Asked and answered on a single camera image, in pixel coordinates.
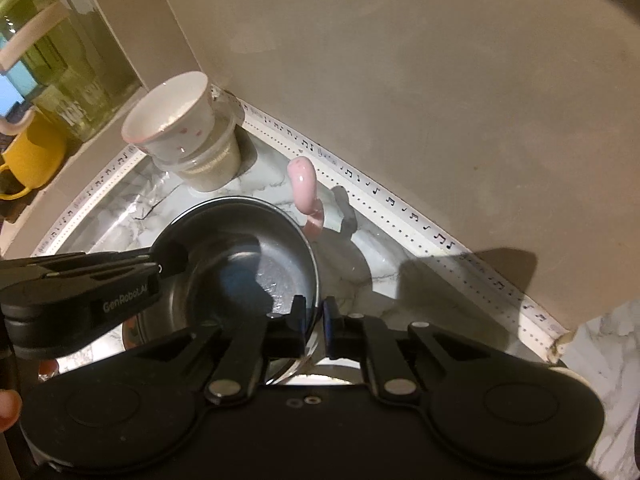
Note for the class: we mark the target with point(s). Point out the white patterned sealing strip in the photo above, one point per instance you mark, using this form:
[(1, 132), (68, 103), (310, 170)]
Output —
[(390, 201)]

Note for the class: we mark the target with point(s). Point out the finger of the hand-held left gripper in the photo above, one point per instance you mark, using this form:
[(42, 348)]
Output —
[(172, 260)]

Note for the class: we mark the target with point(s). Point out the person's left hand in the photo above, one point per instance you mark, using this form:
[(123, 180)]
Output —
[(7, 409)]

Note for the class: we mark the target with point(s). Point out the green glass pitcher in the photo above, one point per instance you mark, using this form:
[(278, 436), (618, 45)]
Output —
[(75, 80)]

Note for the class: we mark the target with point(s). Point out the white cup with pink dots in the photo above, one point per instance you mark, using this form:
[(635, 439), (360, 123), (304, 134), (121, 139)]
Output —
[(170, 120)]

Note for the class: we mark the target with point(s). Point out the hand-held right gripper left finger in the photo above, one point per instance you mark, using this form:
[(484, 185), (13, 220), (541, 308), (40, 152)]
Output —
[(301, 320)]

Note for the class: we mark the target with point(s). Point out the yellow mug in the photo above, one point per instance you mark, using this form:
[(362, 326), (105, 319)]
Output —
[(32, 155)]

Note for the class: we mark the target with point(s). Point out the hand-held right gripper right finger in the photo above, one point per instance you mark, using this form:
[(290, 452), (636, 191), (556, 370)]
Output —
[(328, 325)]

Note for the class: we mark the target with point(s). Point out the steel insert bowl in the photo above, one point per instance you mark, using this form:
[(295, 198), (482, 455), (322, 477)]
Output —
[(235, 270)]

